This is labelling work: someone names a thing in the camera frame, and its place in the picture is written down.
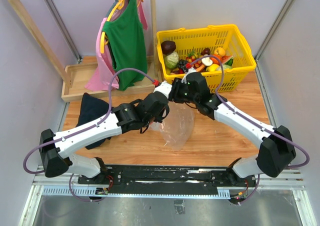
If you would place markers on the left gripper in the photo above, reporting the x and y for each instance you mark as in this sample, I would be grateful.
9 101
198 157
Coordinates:
159 118

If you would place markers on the white toy mushroom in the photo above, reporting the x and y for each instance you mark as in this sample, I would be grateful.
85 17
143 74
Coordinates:
206 61

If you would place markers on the clear zip top bag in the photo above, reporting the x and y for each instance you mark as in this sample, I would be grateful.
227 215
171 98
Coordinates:
177 127

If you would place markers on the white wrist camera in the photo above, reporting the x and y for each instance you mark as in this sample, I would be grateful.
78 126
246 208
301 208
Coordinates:
164 88
191 70

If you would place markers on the dark toy grapes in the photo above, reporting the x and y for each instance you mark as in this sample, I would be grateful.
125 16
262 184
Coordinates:
182 66

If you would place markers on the green toy cabbage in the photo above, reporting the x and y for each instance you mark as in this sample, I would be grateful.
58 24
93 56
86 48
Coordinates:
171 60

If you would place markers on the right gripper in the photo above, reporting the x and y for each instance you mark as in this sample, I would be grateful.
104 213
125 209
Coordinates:
174 95

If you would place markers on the yellow toy lemon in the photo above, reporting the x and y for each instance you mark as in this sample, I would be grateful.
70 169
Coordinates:
212 68

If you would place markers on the toy watermelon slice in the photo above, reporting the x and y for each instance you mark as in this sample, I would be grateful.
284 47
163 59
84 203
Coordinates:
227 60

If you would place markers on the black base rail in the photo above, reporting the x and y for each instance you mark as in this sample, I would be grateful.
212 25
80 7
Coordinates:
168 181

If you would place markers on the yellow plastic shopping basket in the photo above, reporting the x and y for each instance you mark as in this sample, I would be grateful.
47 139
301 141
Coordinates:
238 53

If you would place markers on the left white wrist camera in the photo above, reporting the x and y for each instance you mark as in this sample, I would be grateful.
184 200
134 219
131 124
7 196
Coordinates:
164 88

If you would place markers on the wooden clothes rack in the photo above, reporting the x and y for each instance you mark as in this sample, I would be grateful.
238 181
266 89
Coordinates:
76 76

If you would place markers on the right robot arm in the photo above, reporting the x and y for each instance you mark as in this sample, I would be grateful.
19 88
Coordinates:
275 147

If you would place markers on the yellow clothes hanger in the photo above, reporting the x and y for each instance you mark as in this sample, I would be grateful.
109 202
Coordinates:
114 13

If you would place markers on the dark navy cloth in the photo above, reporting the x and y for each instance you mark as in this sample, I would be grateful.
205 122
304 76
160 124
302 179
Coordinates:
91 108

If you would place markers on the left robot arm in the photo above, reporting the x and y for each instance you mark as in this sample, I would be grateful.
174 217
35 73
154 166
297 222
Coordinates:
58 153

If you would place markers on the pink shirt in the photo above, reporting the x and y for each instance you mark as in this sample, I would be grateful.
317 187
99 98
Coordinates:
104 72

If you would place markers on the green tank top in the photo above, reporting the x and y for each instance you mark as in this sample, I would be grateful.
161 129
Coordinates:
126 40

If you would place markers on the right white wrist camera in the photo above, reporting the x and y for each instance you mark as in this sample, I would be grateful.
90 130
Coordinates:
191 70

